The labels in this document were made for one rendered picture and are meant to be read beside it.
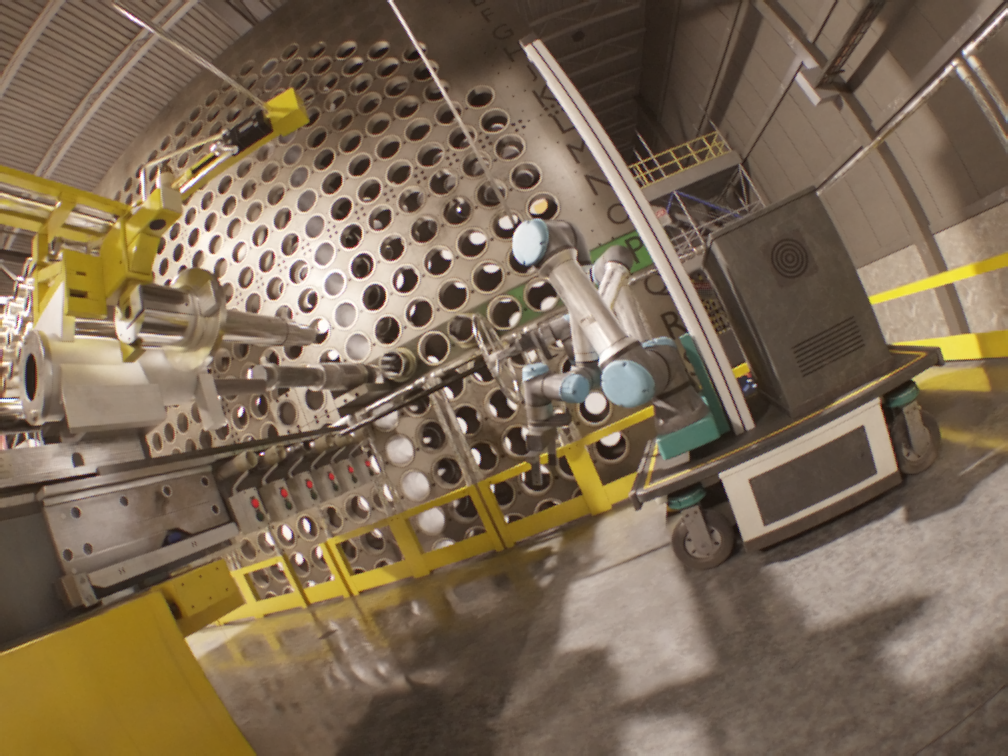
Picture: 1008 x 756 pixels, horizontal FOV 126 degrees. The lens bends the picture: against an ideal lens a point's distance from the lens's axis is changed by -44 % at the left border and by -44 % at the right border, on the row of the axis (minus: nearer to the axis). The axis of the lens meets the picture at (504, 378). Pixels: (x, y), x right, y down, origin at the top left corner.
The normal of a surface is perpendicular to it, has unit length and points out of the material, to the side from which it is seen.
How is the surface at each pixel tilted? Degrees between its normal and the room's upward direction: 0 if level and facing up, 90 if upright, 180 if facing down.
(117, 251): 90
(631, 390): 97
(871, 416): 90
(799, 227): 90
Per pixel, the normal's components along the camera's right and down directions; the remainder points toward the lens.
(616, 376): -0.61, 0.35
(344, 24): -0.21, 0.00
